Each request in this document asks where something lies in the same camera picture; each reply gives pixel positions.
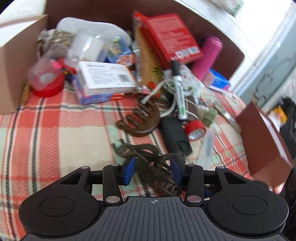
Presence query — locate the dark brown hair claw clip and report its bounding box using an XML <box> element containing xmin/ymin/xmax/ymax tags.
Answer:
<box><xmin>112</xmin><ymin>139</ymin><xmax>186</xmax><ymax>196</ymax></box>

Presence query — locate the brown wooden claw comb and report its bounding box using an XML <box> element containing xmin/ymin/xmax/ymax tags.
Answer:
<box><xmin>116</xmin><ymin>100</ymin><xmax>161</xmax><ymax>138</ymax></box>

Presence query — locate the small red tape roll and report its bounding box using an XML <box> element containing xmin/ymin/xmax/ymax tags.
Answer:
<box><xmin>184</xmin><ymin>120</ymin><xmax>206</xmax><ymax>141</ymax></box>

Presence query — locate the black oval device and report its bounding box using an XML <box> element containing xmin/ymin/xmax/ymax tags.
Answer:
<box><xmin>159</xmin><ymin>116</ymin><xmax>193</xmax><ymax>157</ymax></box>

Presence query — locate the olive green small box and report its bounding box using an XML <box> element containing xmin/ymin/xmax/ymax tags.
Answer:
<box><xmin>202</xmin><ymin>108</ymin><xmax>218</xmax><ymax>128</ymax></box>

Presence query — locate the black white permanent marker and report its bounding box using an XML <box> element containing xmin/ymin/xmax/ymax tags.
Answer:
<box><xmin>170</xmin><ymin>60</ymin><xmax>187</xmax><ymax>121</ymax></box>

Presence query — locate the brown white striped bundle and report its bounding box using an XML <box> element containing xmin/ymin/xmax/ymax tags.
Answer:
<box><xmin>185</xmin><ymin>95</ymin><xmax>203</xmax><ymax>121</ymax></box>

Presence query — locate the blue red flat box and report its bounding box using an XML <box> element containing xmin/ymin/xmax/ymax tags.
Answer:
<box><xmin>72</xmin><ymin>75</ymin><xmax>124</xmax><ymax>105</ymax></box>

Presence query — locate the white christmas print pouch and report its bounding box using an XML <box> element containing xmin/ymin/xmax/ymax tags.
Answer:
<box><xmin>163</xmin><ymin>64</ymin><xmax>204</xmax><ymax>98</ymax></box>

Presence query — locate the blue tissue pack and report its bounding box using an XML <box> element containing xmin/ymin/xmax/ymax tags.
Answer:
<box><xmin>203</xmin><ymin>69</ymin><xmax>231</xmax><ymax>91</ymax></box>

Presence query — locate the white medicine box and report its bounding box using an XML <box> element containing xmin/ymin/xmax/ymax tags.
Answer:
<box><xmin>76</xmin><ymin>61</ymin><xmax>137</xmax><ymax>96</ymax></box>

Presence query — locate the large red tape roll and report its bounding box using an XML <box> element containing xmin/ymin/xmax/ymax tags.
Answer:
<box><xmin>32</xmin><ymin>74</ymin><xmax>65</xmax><ymax>98</ymax></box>

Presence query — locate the brown snack bag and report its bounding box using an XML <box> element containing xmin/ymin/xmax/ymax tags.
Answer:
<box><xmin>132</xmin><ymin>11</ymin><xmax>163</xmax><ymax>95</ymax></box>

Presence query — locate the colourful card box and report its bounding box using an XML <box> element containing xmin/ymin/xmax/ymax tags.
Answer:
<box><xmin>105</xmin><ymin>36</ymin><xmax>133</xmax><ymax>67</ymax></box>

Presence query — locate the clear plastic cup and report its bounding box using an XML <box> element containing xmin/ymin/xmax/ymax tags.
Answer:
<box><xmin>27</xmin><ymin>55</ymin><xmax>63</xmax><ymax>90</ymax></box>

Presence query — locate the pink thermos bottle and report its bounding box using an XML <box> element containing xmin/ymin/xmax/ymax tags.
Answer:
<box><xmin>191</xmin><ymin>35</ymin><xmax>223</xmax><ymax>81</ymax></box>

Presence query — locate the clear plastic container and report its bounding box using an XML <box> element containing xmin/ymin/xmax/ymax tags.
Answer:
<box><xmin>64</xmin><ymin>29</ymin><xmax>111</xmax><ymax>68</ymax></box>

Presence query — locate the patterned foil packet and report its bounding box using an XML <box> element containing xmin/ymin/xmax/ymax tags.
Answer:
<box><xmin>37</xmin><ymin>29</ymin><xmax>75</xmax><ymax>57</ymax></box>

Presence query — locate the brown wooden headboard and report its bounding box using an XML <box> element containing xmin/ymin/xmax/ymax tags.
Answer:
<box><xmin>45</xmin><ymin>1</ymin><xmax>244</xmax><ymax>79</ymax></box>

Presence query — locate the brown cardboard box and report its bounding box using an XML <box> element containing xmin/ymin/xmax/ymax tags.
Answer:
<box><xmin>0</xmin><ymin>14</ymin><xmax>49</xmax><ymax>115</ymax></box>

